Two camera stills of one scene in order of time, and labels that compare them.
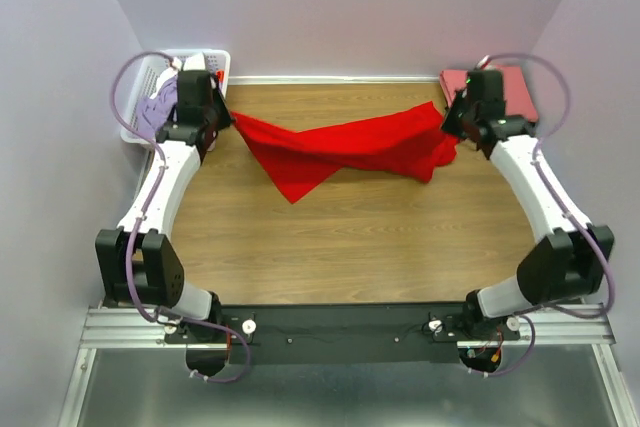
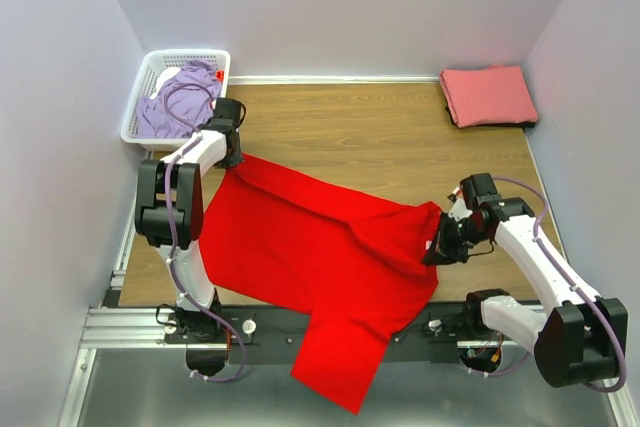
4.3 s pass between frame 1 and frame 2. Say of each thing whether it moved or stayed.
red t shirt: moved
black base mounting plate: stayed
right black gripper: moved
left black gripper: moved
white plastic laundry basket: stayed
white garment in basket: stayed
